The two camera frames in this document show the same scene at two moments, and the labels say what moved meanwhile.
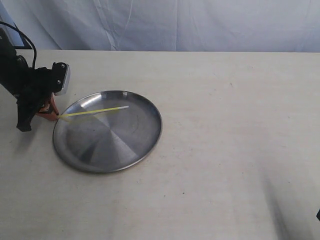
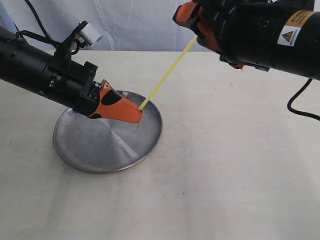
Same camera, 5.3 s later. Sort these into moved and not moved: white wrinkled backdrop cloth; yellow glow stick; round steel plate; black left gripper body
Moved: yellow glow stick; black left gripper body
Not moved: round steel plate; white wrinkled backdrop cloth
